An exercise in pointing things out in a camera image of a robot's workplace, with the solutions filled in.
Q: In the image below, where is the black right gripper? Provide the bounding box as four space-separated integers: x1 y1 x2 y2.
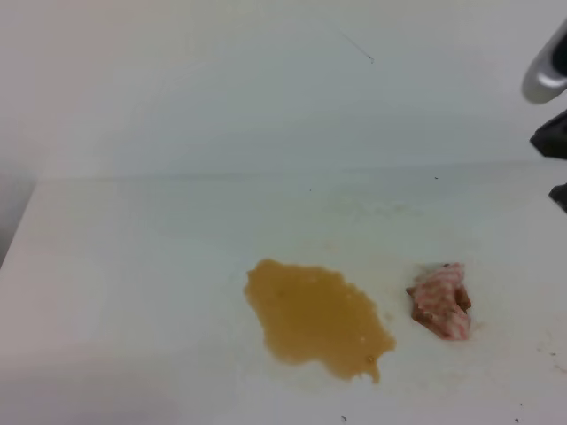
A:
530 112 567 205

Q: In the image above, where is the brown coffee spill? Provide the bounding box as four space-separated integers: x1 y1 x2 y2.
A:
244 259 396 383

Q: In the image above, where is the pink striped stained rag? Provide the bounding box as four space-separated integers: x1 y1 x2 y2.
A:
406 262 472 341

